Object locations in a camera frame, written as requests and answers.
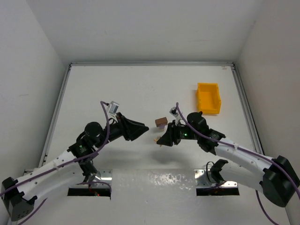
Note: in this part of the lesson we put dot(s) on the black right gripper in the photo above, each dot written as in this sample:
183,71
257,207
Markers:
174,134

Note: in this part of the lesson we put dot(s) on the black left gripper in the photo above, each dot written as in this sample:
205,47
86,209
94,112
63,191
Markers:
125,127

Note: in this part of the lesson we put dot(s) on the brown rectangular wooden block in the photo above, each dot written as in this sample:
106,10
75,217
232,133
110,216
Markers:
161,122

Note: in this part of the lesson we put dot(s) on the yellow plastic bin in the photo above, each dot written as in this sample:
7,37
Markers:
208,98

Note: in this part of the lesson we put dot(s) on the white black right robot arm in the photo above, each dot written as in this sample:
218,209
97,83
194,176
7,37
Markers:
274,177

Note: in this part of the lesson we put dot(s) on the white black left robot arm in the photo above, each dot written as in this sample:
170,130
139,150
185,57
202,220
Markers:
73,166

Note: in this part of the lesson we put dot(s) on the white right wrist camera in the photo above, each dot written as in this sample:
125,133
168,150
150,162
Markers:
174,112

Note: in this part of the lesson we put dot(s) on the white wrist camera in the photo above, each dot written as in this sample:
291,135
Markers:
174,112
113,108

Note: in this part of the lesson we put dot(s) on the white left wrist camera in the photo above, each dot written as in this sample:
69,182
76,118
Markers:
113,108

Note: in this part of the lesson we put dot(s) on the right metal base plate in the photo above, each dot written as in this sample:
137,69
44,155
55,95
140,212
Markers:
204,180

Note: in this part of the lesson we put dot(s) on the metal base plate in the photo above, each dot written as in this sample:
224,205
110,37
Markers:
102,179
204,180

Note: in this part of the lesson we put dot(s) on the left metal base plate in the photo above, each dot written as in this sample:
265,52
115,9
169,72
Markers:
102,179

